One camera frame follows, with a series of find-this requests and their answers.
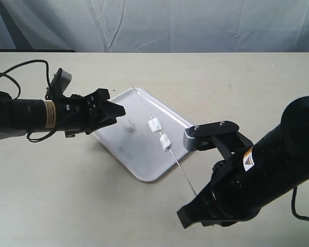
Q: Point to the grey-blue fabric backdrop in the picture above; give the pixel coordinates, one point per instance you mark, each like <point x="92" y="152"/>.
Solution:
<point x="155" y="26"/>

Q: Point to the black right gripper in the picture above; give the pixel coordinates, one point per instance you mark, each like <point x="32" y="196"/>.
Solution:
<point x="236" y="192"/>

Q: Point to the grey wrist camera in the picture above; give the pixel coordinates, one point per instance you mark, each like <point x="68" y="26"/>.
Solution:
<point x="58" y="85"/>
<point x="223" y="136"/>

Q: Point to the thin metal skewer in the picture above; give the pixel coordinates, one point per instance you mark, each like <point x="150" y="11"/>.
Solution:
<point x="161" y="133"/>

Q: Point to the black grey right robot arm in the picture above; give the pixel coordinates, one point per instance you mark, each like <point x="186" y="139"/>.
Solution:
<point x="287" y="162"/>

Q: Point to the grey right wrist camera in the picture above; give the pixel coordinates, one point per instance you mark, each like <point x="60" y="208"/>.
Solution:
<point x="223" y="136"/>

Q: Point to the white marshmallow top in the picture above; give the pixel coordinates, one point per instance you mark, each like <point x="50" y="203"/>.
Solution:
<point x="130" y="128"/>

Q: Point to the white marshmallow bottom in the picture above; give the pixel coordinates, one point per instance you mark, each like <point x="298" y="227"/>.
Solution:
<point x="165" y="142"/>

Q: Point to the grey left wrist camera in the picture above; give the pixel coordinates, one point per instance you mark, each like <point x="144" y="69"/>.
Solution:
<point x="58" y="85"/>

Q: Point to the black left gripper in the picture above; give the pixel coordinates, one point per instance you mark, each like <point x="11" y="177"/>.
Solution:
<point x="85" y="114"/>

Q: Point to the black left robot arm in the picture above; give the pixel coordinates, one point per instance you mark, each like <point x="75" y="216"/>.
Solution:
<point x="40" y="119"/>

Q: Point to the white rectangular plastic tray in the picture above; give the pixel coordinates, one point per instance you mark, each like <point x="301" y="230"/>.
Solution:
<point x="140" y="151"/>

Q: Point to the white marshmallow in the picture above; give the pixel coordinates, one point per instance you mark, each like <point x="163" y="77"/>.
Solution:
<point x="155" y="125"/>
<point x="165" y="142"/>
<point x="130" y="128"/>

